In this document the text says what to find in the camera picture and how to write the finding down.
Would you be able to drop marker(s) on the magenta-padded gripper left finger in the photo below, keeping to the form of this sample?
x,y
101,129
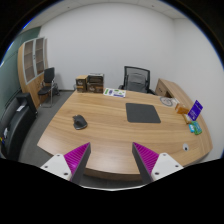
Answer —
x,y
77,156

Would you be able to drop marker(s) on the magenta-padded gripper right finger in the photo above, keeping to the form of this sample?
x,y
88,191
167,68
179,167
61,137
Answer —
x,y
146,156

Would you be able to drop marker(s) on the dark grey computer mouse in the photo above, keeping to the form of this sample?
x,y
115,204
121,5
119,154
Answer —
x,y
80,122

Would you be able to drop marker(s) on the dark grey mouse pad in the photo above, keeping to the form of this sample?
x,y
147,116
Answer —
x,y
142,113

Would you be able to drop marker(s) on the blue packet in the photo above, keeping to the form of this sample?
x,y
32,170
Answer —
x,y
191,128

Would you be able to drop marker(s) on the small tan box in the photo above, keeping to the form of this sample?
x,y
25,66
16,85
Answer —
x,y
187,119

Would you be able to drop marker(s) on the green packet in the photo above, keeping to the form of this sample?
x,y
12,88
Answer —
x,y
197,128

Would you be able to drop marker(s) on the round white patterned disc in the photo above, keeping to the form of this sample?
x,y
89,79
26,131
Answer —
x,y
166,101

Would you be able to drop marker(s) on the orange box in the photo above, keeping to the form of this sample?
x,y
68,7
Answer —
x,y
182,109

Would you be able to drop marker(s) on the purple standing sign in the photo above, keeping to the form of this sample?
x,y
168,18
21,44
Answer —
x,y
195,110

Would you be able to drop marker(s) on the black leather sofa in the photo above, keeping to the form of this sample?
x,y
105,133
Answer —
x,y
16,123

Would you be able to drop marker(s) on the wide brown cardboard box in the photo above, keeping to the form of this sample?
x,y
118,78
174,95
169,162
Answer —
x,y
95,88

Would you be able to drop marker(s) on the wooden side desk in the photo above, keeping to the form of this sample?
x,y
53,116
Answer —
x,y
173,89

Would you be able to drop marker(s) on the small brown cardboard box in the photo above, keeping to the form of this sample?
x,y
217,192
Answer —
x,y
81,84

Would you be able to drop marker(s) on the black mesh office chair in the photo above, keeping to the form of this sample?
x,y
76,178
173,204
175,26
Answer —
x,y
136,80

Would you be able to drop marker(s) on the black cardboard box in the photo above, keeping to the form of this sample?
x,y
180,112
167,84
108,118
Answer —
x,y
95,78

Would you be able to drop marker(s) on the wooden glass-door cabinet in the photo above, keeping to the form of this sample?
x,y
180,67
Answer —
x,y
33,85

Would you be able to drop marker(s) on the black visitor chair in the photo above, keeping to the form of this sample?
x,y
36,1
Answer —
x,y
48,76

